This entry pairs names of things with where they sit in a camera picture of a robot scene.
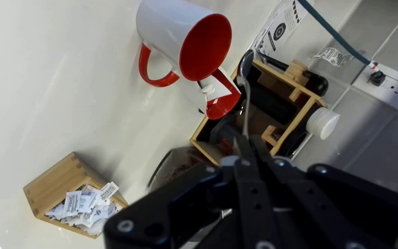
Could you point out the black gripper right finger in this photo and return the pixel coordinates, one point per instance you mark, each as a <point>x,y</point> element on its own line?
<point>337,211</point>

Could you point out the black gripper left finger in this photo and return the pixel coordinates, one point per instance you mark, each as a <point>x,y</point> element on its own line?
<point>194,207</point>

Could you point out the small white cup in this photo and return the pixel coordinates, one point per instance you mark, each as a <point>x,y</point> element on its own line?
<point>322,123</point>

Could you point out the white mug with red inside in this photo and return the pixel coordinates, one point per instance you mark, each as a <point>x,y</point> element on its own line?
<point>224,104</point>

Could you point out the pile of white sugar packets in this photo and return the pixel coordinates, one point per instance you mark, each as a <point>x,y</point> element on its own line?
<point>83,207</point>

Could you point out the wooden box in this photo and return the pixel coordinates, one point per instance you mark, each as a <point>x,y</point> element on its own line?
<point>54,184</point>

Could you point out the wooden coffee organizer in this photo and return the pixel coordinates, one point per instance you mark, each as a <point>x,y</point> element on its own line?
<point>296,72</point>

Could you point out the clear plastic packet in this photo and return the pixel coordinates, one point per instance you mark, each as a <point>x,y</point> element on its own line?
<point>333,55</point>

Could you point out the printed paper sheet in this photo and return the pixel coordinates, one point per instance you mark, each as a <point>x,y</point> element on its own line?
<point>277,32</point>

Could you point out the white wall outlet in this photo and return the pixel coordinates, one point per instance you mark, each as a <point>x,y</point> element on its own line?
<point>397,90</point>

